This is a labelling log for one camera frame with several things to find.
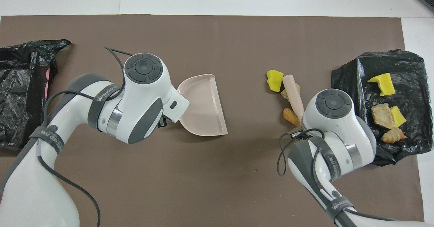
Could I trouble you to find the yellow sponge wedge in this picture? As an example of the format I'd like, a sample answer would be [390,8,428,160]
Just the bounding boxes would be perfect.
[389,106,407,127]

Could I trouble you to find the small croissant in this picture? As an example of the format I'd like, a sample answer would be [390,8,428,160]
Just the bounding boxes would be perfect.
[380,127,407,144]

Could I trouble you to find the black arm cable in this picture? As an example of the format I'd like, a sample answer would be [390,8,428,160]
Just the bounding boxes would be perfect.
[36,46,133,227]
[277,128,326,177]

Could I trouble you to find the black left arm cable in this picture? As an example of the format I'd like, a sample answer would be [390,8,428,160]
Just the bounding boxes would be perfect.
[36,46,133,227]

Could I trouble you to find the notched yellow sponge piece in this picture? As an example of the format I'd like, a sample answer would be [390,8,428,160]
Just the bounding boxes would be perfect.
[368,73,396,96]

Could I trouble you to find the brown paper table mat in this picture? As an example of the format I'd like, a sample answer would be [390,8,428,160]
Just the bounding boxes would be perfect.
[0,14,426,227]

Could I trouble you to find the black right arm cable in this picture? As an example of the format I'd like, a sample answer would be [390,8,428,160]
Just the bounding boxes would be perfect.
[277,128,326,177]

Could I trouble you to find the pink bin in black bag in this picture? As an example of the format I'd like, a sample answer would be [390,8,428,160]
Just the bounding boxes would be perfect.
[0,39,72,149]

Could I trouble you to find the beige hand brush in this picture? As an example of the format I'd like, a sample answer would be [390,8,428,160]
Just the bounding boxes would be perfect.
[282,75,305,121]

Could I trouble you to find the pale square bread piece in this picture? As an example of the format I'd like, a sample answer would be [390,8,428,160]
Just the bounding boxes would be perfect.
[371,103,395,130]

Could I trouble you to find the beige plastic dustpan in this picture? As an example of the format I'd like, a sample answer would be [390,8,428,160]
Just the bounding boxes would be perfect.
[176,74,229,137]

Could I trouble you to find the brown nugget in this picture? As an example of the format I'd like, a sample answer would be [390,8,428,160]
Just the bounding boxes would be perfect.
[282,108,301,127]

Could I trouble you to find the pale round cracker piece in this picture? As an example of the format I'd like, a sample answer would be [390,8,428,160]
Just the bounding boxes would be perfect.
[281,83,301,100]

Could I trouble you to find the flat tray in black bag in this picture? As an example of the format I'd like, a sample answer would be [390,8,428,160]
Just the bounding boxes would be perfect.
[331,49,434,167]

